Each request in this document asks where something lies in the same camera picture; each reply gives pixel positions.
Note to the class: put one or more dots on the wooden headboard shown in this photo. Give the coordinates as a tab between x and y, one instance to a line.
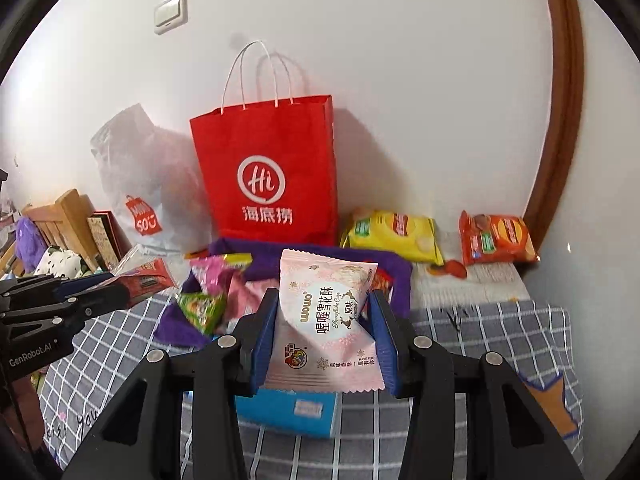
70	205

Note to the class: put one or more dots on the brown wooden door frame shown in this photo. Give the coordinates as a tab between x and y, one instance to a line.
565	110

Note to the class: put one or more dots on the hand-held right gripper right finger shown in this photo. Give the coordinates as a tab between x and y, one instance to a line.
385	350

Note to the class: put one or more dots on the purple plush cloth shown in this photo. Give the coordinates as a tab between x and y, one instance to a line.
30	242

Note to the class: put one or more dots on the red paper bag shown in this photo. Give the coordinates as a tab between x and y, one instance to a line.
265	145

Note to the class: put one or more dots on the blue tissue pack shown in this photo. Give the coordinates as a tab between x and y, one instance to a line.
280	410

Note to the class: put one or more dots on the pale pink snowflake packet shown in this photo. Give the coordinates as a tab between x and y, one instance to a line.
325	320

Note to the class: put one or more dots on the green snack packet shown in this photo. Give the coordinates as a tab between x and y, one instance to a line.
200	310

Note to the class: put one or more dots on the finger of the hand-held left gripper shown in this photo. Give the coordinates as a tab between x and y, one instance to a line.
100	302
85	282

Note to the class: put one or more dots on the small red snack packet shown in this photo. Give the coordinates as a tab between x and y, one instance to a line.
382	280

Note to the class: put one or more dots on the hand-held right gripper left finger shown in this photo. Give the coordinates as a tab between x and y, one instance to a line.
265	345

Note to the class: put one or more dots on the grey checked cloth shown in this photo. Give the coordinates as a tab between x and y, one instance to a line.
475	340

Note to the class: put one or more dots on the person's left forearm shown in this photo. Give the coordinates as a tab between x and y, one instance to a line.
27	405

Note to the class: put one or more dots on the yellow snack packet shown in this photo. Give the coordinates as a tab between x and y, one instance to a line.
237	259

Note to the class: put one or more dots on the orange chips bag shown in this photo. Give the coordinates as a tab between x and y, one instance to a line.
495	237

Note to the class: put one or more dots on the white polka dot cloth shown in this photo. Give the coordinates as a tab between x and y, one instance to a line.
60	262

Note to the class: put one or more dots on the white plastic shopping bag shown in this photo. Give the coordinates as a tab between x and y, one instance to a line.
145	175

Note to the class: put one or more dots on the purple towel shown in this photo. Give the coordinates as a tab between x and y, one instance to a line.
172	327

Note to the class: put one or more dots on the yellow chips bag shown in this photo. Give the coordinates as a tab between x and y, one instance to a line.
395	235

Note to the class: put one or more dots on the brown patterned book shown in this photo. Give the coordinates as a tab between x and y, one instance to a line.
105	240

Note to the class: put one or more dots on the white wall light switch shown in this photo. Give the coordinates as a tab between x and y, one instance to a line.
170	12

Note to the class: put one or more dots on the white red snack packet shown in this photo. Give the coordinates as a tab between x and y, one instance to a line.
147	275

